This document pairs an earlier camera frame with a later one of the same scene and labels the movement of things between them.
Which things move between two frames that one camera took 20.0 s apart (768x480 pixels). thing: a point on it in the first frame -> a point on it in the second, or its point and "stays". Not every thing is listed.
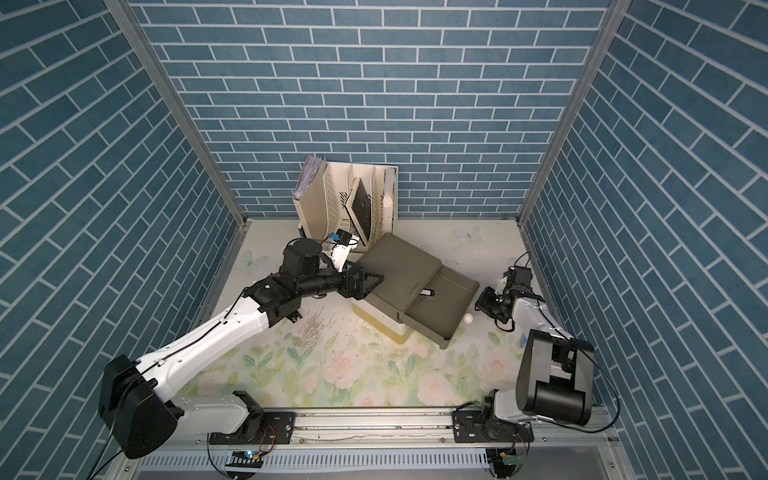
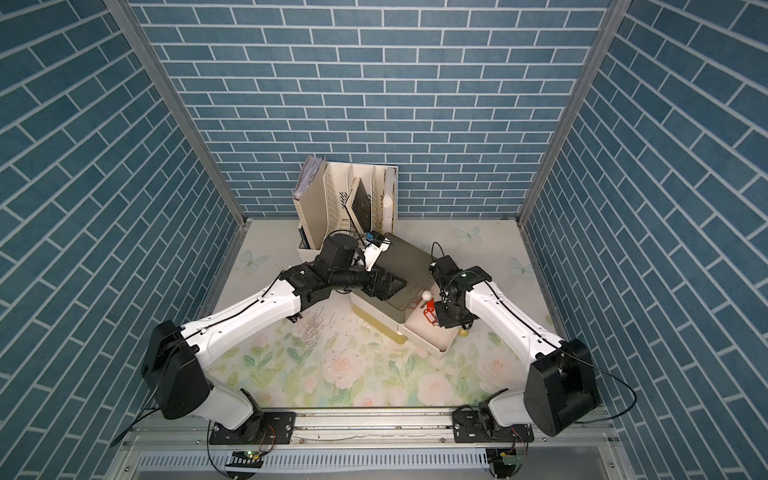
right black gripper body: [491, 303] -> [448, 316]
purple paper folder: [311, 169] stays
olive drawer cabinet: [405, 271] stays
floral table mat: [351, 352] stays
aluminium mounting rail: [417, 445] stays
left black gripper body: [345, 289] -> [369, 287]
